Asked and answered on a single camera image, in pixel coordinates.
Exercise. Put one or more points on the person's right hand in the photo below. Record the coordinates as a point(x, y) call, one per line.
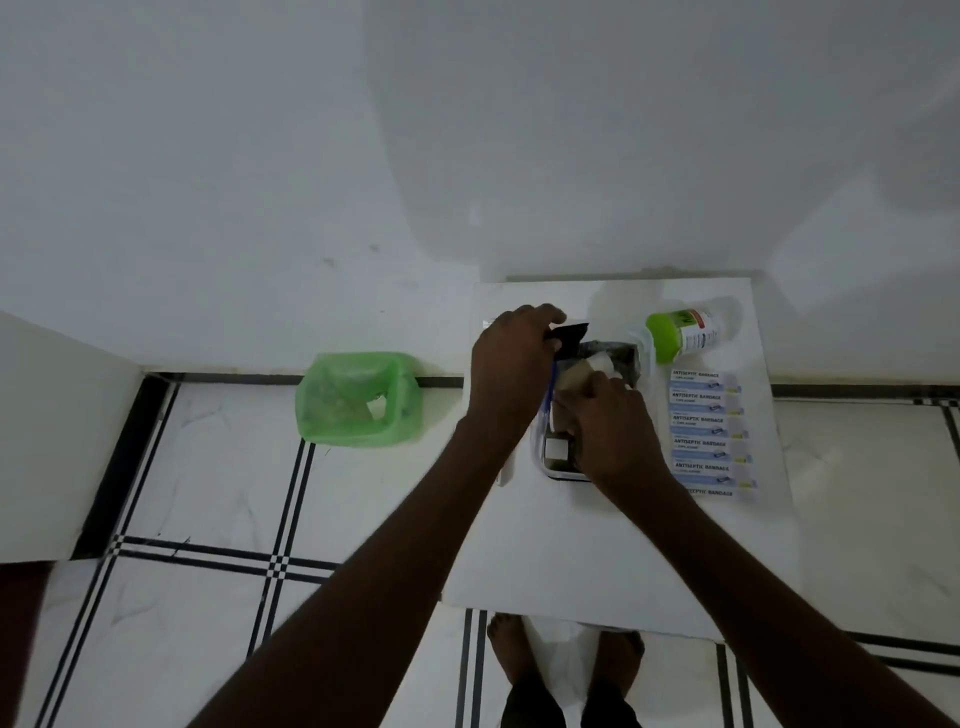
point(619, 435)

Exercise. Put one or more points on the person's left hand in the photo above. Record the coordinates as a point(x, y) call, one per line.
point(506, 367)

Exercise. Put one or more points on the person's left fingers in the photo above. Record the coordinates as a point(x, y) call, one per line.
point(546, 319)

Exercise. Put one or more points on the person's right fingers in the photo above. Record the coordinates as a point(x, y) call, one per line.
point(592, 394)

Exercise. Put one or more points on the beige gauze roll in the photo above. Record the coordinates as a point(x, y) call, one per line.
point(576, 373)

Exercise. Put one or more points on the black pouch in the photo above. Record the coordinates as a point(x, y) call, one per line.
point(574, 335)

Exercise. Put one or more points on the person's right forearm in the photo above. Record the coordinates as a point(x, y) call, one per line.
point(750, 585)

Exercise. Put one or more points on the person's left forearm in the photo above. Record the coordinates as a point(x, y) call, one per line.
point(375, 570)

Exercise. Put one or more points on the blue pen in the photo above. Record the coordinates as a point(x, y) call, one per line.
point(550, 394)

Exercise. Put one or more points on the small white square packet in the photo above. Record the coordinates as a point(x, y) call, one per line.
point(556, 449)

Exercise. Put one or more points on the green-capped white spray bottle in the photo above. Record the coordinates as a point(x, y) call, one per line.
point(686, 330)

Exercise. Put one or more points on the row of white bandage boxes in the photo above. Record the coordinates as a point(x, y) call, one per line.
point(709, 431)

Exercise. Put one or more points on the green bin with liner bag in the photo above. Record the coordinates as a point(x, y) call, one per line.
point(352, 401)

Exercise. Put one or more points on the person's left foot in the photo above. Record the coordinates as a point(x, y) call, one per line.
point(510, 645)

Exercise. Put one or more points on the person's foot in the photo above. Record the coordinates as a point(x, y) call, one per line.
point(621, 660)
point(510, 645)

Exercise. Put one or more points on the person's right foot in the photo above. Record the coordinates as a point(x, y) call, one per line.
point(621, 660)

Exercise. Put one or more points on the black shorts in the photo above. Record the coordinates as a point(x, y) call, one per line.
point(532, 705)

